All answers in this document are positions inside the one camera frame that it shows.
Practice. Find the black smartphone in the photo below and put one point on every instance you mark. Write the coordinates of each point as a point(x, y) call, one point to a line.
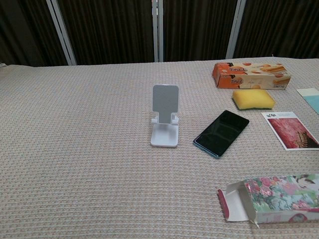
point(220, 133)

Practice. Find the white phone stand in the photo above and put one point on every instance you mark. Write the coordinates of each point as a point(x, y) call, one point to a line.
point(164, 109)

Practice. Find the yellow sponge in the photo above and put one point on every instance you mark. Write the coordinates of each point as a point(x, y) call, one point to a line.
point(253, 99)

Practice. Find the dark pleated curtain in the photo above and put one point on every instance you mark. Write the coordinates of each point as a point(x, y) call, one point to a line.
point(112, 30)

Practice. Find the orange biscuit box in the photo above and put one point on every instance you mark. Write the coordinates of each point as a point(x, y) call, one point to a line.
point(251, 74)

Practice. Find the red picture card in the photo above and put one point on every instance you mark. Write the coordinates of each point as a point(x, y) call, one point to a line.
point(291, 130)

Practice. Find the floral open carton box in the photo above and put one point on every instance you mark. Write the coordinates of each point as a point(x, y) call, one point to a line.
point(274, 199)

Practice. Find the light blue paper card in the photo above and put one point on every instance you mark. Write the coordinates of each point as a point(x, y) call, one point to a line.
point(311, 98)

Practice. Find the white screen frame post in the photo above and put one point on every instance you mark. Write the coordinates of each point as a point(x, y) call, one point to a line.
point(61, 30)
point(157, 30)
point(235, 27)

